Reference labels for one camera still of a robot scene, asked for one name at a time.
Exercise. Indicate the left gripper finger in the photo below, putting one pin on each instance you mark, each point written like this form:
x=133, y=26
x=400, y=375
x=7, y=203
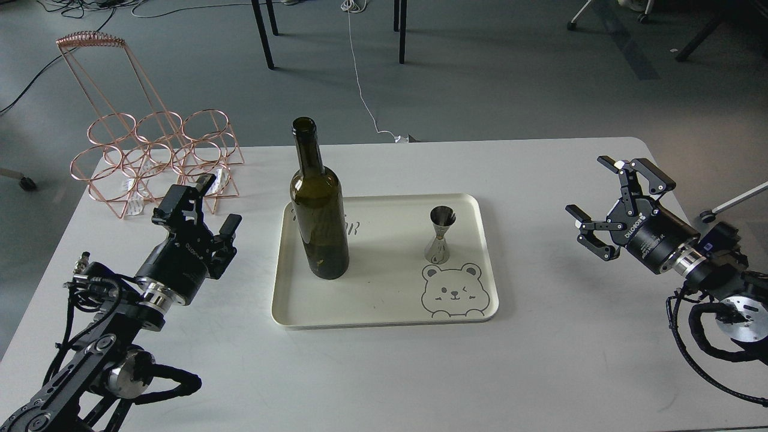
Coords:
x=222, y=248
x=181, y=208

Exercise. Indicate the dark green wine bottle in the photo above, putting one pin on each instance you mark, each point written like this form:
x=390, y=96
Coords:
x=317, y=199

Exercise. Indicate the copper wire wine rack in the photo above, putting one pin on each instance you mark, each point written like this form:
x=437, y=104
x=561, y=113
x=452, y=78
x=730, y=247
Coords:
x=137, y=145

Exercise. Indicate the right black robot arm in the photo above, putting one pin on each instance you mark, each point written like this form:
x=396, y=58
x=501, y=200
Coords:
x=727, y=319

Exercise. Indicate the cream bear tray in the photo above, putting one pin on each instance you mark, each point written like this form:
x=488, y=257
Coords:
x=389, y=281

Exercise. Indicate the chair caster base right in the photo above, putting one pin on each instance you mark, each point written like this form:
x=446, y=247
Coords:
x=709, y=215

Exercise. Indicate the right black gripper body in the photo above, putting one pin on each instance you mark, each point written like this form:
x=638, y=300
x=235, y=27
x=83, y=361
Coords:
x=652, y=233

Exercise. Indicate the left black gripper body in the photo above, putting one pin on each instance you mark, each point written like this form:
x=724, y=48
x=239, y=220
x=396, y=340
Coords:
x=182, y=261

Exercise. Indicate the chair caster left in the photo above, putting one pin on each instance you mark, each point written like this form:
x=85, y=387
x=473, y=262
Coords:
x=25, y=182

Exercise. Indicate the silver metal jigger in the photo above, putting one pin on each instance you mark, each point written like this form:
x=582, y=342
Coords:
x=442, y=218

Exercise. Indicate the chair base top right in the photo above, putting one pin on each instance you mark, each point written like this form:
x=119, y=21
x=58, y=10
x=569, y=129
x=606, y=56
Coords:
x=642, y=10

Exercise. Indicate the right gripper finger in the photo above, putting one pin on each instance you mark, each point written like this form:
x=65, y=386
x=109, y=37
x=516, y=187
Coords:
x=639, y=179
x=587, y=228

